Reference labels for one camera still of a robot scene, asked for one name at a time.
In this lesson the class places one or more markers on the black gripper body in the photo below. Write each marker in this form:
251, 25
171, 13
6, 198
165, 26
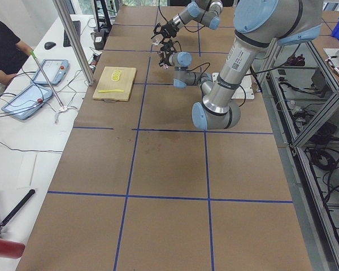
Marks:
169, 27
167, 57

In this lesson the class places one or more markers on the clear glass cup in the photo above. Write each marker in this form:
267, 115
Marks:
155, 42

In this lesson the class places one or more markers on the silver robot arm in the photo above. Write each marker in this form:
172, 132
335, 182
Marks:
256, 24
205, 13

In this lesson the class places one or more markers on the yellow plastic knife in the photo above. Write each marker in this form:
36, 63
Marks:
111, 91

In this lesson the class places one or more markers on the bamboo cutting board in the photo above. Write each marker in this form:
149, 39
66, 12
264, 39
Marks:
125, 83

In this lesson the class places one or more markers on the teach pendant far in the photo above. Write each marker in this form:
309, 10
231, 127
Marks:
55, 69

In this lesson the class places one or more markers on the teach pendant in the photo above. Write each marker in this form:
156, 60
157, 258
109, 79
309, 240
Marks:
55, 69
27, 102

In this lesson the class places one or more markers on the black computer mouse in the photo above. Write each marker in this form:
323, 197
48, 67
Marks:
49, 45

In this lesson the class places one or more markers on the teach pendant near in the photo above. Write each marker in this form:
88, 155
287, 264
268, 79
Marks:
27, 102

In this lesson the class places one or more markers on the person in black shirt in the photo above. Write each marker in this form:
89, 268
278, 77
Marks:
14, 52

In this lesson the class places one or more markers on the red cylinder bottle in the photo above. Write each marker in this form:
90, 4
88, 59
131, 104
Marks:
10, 249

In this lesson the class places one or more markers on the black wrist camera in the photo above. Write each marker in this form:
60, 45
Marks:
169, 46

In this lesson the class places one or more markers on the aluminium frame post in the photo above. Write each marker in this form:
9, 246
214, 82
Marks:
74, 39

